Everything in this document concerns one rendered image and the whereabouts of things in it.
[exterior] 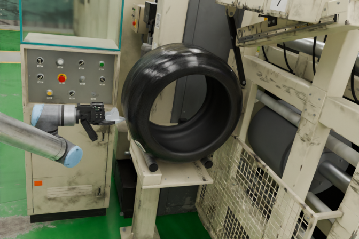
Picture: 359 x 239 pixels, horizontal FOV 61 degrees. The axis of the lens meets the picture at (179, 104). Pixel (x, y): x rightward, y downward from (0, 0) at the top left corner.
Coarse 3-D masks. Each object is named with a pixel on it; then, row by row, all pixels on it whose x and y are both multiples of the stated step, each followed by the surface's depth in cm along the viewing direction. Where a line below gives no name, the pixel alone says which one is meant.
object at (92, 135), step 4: (80, 120) 130; (84, 120) 129; (84, 124) 129; (88, 124) 130; (84, 128) 130; (88, 128) 130; (92, 128) 135; (88, 132) 131; (92, 132) 132; (92, 136) 132; (96, 136) 134; (92, 140) 133
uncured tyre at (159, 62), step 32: (160, 64) 123; (192, 64) 124; (224, 64) 132; (128, 96) 129; (224, 96) 160; (128, 128) 133; (160, 128) 162; (192, 128) 168; (224, 128) 143; (160, 160) 141; (192, 160) 144
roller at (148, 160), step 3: (144, 153) 148; (144, 156) 147; (147, 156) 144; (147, 159) 143; (150, 159) 142; (153, 159) 142; (147, 162) 141; (150, 162) 140; (153, 162) 139; (156, 162) 141; (147, 165) 141; (150, 165) 138; (153, 165) 138; (156, 165) 139; (150, 168) 138; (153, 168) 139; (156, 168) 139; (153, 171) 139
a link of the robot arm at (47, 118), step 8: (32, 112) 120; (40, 112) 120; (48, 112) 121; (56, 112) 122; (32, 120) 120; (40, 120) 120; (48, 120) 121; (56, 120) 122; (40, 128) 122; (48, 128) 123; (56, 128) 126
